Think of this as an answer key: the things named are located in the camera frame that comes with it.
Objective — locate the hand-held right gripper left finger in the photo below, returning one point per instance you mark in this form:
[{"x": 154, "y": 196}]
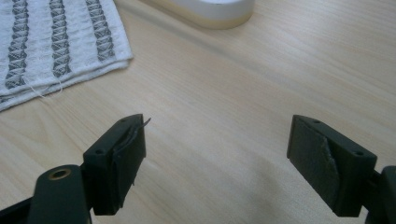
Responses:
[{"x": 120, "y": 165}]

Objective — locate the white round container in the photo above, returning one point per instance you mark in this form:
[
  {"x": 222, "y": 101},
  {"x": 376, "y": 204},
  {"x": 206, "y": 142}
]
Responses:
[{"x": 214, "y": 11}]

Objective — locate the white grey-striped cloth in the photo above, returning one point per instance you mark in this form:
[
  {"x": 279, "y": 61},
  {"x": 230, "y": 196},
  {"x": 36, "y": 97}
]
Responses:
[{"x": 56, "y": 40}]

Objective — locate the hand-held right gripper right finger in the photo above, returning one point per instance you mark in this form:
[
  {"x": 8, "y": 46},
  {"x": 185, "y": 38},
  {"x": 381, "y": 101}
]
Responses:
[{"x": 330, "y": 168}]

